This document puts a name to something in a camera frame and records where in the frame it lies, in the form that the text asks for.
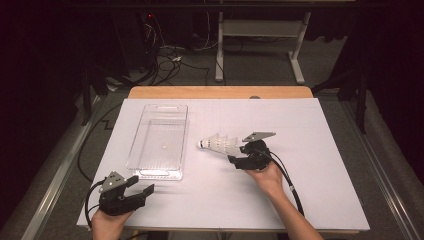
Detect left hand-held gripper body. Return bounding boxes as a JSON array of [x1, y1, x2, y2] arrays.
[[98, 170, 147, 217]]

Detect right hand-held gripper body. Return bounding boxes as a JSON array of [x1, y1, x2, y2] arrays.
[[239, 131, 278, 172]]

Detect white feather shuttlecock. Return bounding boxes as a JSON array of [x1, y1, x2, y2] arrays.
[[197, 133, 232, 155], [218, 134, 245, 158]]

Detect person's right hand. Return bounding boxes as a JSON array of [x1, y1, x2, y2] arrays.
[[244, 161, 285, 198]]

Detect person's left hand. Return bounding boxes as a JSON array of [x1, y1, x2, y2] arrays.
[[91, 209, 135, 240]]

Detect clear plastic container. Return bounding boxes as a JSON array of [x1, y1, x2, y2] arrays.
[[125, 103, 189, 182]]

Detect black metal stand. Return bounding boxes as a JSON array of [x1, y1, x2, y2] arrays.
[[311, 66, 372, 135], [81, 63, 111, 127]]

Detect white metal stand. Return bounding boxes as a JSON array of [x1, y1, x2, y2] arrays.
[[214, 0, 313, 85]]

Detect dark equipment box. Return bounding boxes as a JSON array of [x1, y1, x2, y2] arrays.
[[111, 9, 159, 73]]

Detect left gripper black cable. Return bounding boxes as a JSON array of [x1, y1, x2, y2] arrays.
[[84, 179, 108, 232]]

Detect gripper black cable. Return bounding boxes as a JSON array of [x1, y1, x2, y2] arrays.
[[249, 148, 306, 217], [84, 179, 108, 232]]

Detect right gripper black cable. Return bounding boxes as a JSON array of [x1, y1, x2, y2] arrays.
[[249, 148, 306, 217]]

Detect black floor cable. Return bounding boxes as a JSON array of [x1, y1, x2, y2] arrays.
[[77, 101, 126, 184]]

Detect aluminium floor rail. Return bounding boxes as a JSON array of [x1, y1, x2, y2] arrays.
[[339, 99, 424, 240], [19, 94, 103, 240]]

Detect tangle of floor cables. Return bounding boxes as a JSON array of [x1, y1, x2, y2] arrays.
[[143, 13, 213, 86]]

